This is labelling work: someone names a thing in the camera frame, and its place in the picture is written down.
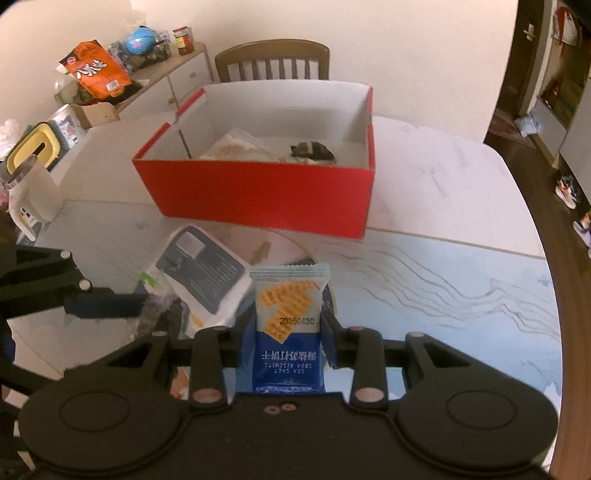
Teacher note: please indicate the blue soda biscuit packet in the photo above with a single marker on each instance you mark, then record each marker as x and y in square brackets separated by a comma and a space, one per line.
[288, 355]

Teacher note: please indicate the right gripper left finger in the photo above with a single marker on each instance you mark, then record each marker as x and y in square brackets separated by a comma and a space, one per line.
[214, 350]

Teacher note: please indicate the white side cabinet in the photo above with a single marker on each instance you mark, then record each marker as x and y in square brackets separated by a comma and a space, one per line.
[165, 86]

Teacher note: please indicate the white electric kettle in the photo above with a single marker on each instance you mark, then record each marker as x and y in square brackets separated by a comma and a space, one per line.
[32, 189]

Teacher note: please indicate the red cardboard box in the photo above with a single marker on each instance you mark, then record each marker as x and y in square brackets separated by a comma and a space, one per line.
[291, 193]

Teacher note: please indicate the yellow lidded container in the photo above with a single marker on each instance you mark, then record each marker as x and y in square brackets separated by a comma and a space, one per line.
[42, 142]

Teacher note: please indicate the white pack with dark label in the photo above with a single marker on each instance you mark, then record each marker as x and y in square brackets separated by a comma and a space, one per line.
[209, 279]

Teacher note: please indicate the wooden chair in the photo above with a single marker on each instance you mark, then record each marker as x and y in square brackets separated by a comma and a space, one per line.
[274, 59]

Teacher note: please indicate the orange snack bag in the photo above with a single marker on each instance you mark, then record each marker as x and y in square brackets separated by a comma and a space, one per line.
[99, 73]

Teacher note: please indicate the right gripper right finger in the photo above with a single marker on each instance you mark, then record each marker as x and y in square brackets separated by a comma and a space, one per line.
[362, 350]

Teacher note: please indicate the red sauce jar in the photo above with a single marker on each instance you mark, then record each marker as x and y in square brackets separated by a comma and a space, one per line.
[183, 40]

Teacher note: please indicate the bag of cotton swabs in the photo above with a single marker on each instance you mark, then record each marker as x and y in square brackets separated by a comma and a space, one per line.
[238, 145]

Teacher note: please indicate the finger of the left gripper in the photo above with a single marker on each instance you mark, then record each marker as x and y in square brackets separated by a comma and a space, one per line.
[103, 303]

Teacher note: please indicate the blue globe ball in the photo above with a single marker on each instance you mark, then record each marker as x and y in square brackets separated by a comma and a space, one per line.
[140, 41]

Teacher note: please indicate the dark seaweed snack packet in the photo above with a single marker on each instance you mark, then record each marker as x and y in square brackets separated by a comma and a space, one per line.
[312, 151]

